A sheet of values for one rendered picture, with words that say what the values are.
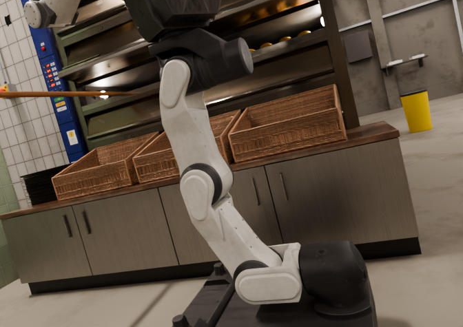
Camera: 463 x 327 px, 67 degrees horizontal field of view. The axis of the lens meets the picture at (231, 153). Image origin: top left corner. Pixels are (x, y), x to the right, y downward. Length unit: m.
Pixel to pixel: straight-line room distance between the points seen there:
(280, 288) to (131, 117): 1.81
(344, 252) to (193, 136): 0.57
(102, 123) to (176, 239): 1.16
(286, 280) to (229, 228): 0.23
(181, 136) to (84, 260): 1.43
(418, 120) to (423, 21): 6.27
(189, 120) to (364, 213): 0.96
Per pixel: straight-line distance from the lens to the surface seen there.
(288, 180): 1.67
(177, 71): 1.06
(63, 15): 1.26
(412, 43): 11.41
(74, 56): 2.87
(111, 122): 2.68
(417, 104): 5.53
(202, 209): 1.08
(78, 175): 2.27
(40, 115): 3.11
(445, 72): 11.51
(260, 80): 2.20
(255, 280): 1.11
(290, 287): 1.09
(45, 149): 3.12
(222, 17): 2.16
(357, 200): 1.68
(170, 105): 1.07
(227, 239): 1.14
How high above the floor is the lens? 0.78
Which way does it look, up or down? 5 degrees down
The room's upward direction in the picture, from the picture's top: 14 degrees counter-clockwise
